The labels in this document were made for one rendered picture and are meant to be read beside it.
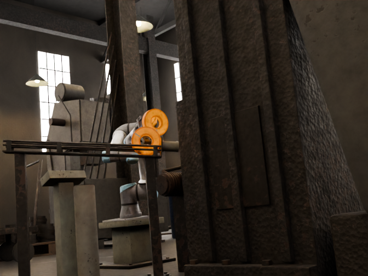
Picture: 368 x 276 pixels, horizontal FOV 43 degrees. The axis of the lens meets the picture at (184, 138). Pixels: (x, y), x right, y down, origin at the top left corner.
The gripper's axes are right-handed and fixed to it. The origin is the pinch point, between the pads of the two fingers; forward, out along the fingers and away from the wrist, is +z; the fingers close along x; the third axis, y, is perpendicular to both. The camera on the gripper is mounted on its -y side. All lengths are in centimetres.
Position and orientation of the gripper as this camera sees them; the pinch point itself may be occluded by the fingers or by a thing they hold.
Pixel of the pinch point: (154, 119)
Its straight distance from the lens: 266.9
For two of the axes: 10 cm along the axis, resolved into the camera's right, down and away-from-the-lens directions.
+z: 5.0, -4.5, -7.5
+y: -2.6, -9.0, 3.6
